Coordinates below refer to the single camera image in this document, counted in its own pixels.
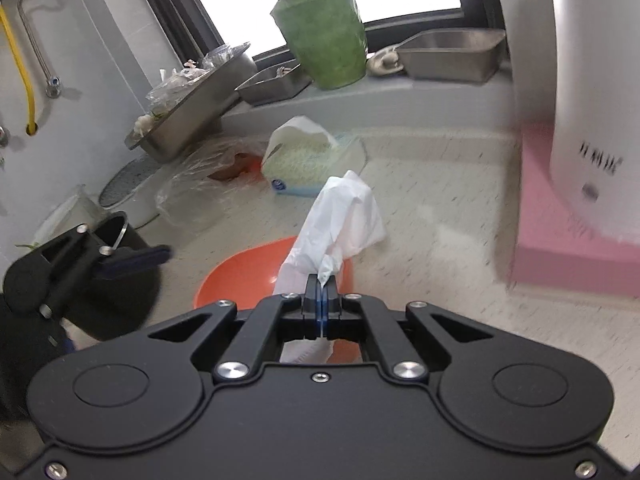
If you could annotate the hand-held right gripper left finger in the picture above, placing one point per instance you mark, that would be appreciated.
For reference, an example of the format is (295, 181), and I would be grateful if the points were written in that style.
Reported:
(312, 310)

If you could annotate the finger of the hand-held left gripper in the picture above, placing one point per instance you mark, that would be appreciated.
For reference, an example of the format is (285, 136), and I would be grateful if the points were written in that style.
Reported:
(140, 256)

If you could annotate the orange footed bowl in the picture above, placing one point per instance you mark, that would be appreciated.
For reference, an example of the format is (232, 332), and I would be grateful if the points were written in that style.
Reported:
(240, 275)

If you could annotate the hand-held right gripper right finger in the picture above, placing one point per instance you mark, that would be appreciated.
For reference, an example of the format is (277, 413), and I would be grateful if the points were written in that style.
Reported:
(329, 310)

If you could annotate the black cooker pot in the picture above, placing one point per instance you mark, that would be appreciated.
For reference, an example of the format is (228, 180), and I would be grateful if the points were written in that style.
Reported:
(125, 305)

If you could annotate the pink box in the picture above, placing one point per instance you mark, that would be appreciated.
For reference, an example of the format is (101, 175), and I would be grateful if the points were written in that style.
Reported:
(550, 240)

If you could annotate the large steel tray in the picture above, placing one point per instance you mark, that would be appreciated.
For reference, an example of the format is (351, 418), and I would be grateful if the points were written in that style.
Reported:
(195, 115)

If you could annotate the round steel lid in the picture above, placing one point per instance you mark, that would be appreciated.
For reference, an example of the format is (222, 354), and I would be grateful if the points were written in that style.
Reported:
(385, 62)

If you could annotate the clear plastic bag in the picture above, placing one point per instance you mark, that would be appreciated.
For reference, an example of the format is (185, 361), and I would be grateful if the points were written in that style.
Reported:
(200, 195)

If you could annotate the translucent plastic container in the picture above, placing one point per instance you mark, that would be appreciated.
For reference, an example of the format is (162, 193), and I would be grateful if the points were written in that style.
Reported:
(60, 215)

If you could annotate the soft tissue pack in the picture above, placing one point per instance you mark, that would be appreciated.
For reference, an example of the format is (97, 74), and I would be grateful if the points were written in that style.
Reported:
(305, 160)

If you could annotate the white tissue paper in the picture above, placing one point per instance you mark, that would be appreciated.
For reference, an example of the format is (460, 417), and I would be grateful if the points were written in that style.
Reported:
(345, 220)

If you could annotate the white electric kettle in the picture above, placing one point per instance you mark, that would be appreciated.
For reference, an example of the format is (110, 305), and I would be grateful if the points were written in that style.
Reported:
(600, 85)

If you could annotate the green vase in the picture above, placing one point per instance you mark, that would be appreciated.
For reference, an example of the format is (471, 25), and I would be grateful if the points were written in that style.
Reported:
(325, 40)

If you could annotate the rectangular steel tray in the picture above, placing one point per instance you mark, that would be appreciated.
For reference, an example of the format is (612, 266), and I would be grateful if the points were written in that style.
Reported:
(450, 60)

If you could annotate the black window frame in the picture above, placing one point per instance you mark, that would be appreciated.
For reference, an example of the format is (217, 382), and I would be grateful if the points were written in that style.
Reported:
(190, 0)

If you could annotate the small steel tray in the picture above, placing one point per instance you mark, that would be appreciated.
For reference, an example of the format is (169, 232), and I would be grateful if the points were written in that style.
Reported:
(270, 87)

